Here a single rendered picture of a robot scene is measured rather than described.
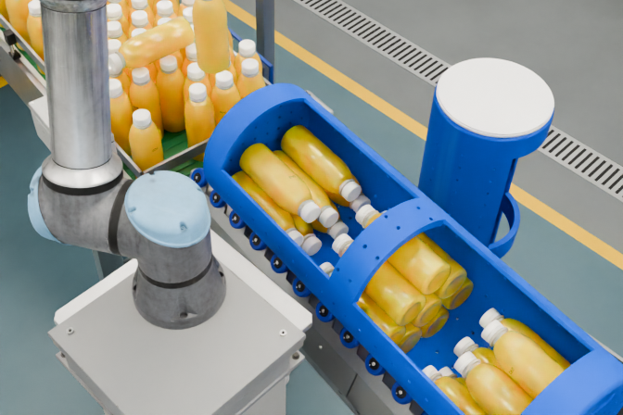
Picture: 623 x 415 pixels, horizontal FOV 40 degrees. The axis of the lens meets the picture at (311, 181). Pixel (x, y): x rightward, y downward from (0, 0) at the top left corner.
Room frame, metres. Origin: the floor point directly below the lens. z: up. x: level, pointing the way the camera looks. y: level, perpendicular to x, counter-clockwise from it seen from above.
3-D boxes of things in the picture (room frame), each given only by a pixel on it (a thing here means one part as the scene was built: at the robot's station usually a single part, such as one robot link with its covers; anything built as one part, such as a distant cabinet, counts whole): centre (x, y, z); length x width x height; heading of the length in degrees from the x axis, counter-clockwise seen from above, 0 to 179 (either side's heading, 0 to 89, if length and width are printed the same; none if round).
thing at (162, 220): (0.83, 0.21, 1.39); 0.13 x 0.12 x 0.14; 78
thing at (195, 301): (0.83, 0.21, 1.27); 0.15 x 0.15 x 0.10
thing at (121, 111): (1.47, 0.45, 0.99); 0.07 x 0.07 x 0.19
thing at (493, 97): (1.56, -0.43, 1.03); 0.28 x 0.28 x 0.01
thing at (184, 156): (1.45, 0.22, 0.96); 0.40 x 0.01 x 0.03; 130
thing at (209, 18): (1.45, 0.22, 1.28); 0.07 x 0.07 x 0.19
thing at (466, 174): (1.56, -0.43, 0.59); 0.28 x 0.28 x 0.88
